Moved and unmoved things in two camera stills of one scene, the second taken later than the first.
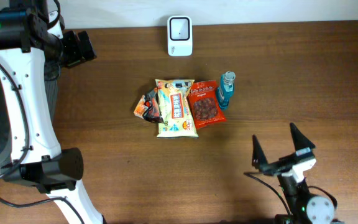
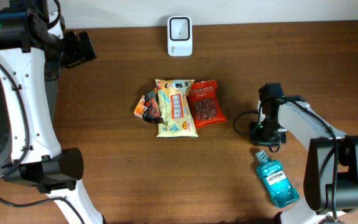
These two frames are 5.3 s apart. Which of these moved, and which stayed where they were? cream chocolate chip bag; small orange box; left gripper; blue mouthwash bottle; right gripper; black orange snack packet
Moved: right gripper; blue mouthwash bottle
Stayed: cream chocolate chip bag; left gripper; small orange box; black orange snack packet
